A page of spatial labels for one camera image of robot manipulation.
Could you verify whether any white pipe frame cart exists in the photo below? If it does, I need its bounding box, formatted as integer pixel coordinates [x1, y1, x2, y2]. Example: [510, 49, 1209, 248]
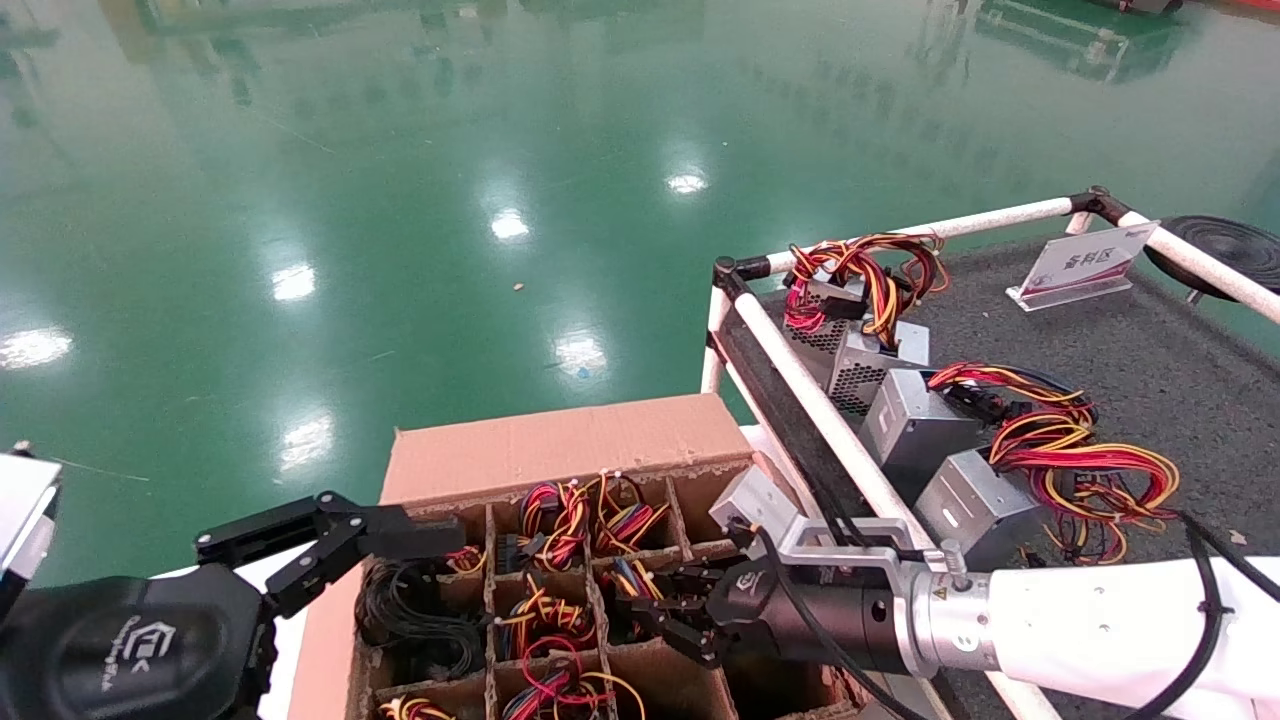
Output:
[700, 185, 1280, 720]

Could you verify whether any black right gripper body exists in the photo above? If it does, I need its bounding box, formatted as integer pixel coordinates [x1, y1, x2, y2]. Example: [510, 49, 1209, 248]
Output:
[705, 565, 913, 673]

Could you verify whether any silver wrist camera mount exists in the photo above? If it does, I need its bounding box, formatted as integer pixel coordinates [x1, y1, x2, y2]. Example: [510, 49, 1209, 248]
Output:
[0, 445, 63, 613]
[710, 465, 966, 601]

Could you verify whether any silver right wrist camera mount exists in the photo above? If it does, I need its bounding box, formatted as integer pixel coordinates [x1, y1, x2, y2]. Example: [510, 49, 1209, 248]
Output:
[710, 465, 966, 601]

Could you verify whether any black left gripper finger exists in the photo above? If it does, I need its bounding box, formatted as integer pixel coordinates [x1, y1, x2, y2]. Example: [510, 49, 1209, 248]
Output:
[195, 490, 467, 621]

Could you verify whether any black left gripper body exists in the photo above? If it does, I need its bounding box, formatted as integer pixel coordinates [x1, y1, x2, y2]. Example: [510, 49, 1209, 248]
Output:
[0, 565, 276, 720]

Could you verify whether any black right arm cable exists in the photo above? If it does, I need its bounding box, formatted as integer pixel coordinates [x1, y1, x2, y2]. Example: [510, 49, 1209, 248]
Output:
[740, 510, 1280, 720]

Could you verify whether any black round ribbed disc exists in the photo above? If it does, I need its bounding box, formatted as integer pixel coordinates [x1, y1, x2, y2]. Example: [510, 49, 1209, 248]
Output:
[1145, 215, 1280, 303]

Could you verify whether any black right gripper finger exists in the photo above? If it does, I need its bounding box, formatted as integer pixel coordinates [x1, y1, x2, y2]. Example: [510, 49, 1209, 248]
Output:
[640, 562, 743, 609]
[615, 598, 728, 669]

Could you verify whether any power supply black wire bundle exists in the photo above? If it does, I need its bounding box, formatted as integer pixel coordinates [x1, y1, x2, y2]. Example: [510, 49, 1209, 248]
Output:
[355, 558, 488, 683]

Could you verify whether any perforated silver power supply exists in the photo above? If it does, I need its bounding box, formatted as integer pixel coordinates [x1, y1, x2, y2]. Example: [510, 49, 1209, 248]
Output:
[828, 320, 931, 419]

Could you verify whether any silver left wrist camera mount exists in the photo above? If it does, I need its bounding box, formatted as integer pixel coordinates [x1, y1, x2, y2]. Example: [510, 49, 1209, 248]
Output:
[0, 445, 63, 613]

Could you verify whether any cardboard box with dividers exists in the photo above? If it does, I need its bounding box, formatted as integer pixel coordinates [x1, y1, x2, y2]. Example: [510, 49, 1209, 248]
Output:
[300, 393, 901, 720]

